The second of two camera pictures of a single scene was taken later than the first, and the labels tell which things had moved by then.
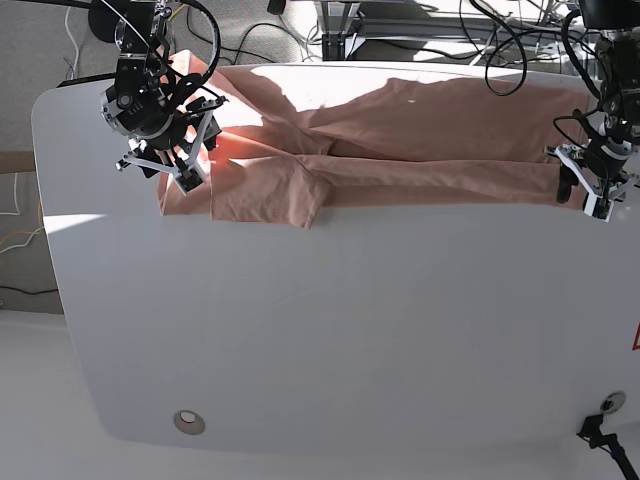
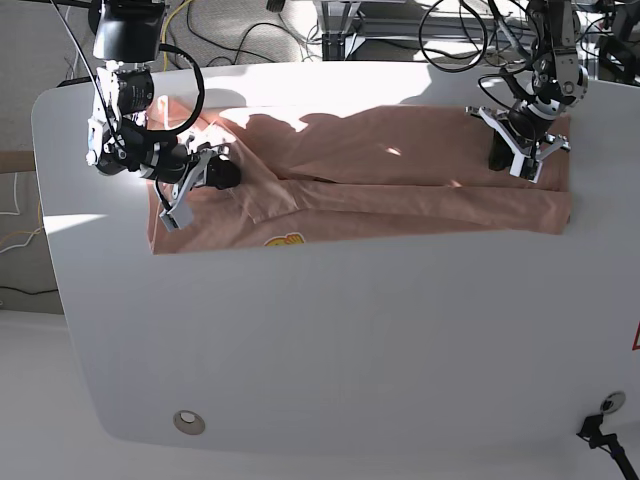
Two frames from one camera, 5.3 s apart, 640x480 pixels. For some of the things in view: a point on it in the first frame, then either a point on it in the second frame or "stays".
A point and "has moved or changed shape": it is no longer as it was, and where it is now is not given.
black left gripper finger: (211, 133) -> (222, 173)
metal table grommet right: (613, 402) stays
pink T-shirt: (302, 137) has moved or changed shape
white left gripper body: (165, 131) -> (179, 214)
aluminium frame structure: (343, 20) stays
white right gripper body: (599, 165) -> (525, 162)
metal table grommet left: (189, 422) stays
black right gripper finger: (567, 179) -> (500, 153)
